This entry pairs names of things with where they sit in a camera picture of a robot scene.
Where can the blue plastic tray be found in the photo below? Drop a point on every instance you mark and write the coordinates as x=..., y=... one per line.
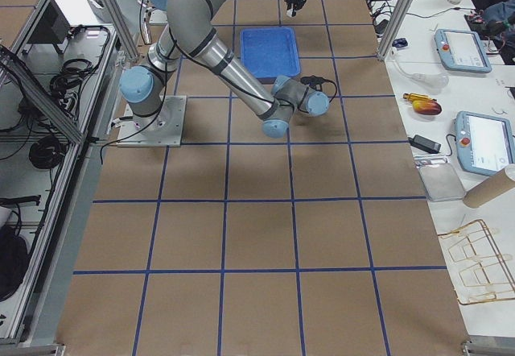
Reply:
x=270, y=52

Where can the silver metal tray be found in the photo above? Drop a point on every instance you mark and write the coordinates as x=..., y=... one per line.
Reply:
x=441, y=182

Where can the gold cylinder tool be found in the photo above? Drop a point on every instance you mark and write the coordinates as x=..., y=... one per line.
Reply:
x=411, y=97

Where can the clear plastic bottle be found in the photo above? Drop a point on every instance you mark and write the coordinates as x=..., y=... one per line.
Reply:
x=434, y=81

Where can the red yellow mango toy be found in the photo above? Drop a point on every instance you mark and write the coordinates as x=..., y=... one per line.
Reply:
x=426, y=107

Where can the upper teach pendant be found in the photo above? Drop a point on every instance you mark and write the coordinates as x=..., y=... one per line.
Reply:
x=461, y=51

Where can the teach pendant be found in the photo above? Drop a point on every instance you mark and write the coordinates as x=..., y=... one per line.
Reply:
x=484, y=143
x=461, y=51

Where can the black power adapter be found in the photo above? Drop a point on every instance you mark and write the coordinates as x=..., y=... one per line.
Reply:
x=424, y=144

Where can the lower teach pendant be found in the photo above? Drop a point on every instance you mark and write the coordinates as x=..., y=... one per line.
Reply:
x=484, y=143

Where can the cardboard tube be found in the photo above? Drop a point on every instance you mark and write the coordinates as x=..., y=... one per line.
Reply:
x=491, y=188

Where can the aluminium frame post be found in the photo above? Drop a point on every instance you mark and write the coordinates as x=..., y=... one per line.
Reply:
x=391, y=31

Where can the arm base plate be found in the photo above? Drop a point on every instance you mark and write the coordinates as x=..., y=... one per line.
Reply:
x=165, y=130

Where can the gold wire rack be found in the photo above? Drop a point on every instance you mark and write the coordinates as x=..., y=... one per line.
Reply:
x=480, y=271

